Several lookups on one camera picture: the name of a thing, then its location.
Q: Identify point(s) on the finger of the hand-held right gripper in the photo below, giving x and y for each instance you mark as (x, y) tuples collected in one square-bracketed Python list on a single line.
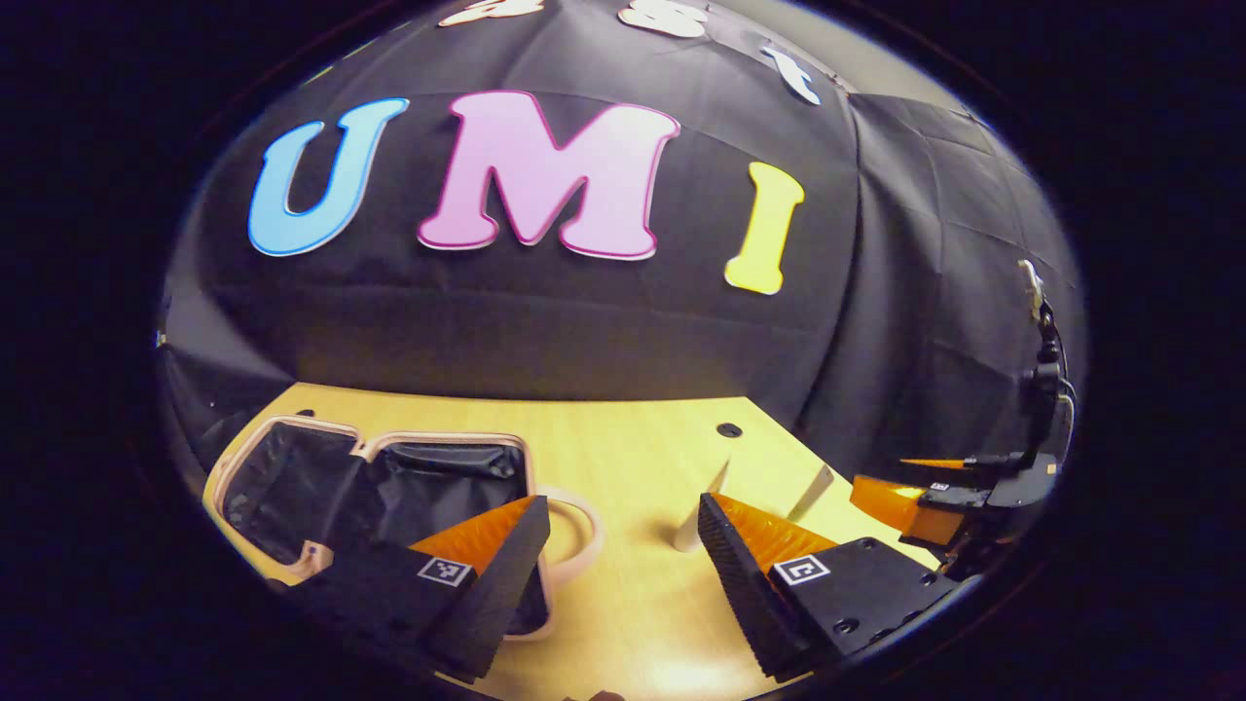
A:
[(973, 495), (983, 461)]

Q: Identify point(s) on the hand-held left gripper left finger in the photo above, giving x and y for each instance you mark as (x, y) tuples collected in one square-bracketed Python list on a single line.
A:
[(492, 594)]

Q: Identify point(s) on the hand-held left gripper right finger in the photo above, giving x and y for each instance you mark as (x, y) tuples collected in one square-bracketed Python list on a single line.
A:
[(745, 594)]

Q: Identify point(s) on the pale green skincare tube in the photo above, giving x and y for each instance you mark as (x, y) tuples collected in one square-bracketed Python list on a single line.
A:
[(813, 492)]

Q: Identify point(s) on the pale pink suitcase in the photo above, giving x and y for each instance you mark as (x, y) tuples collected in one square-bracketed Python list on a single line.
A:
[(438, 477)]

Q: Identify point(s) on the black backdrop cloth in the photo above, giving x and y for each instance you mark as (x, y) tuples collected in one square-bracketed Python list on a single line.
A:
[(604, 321)]

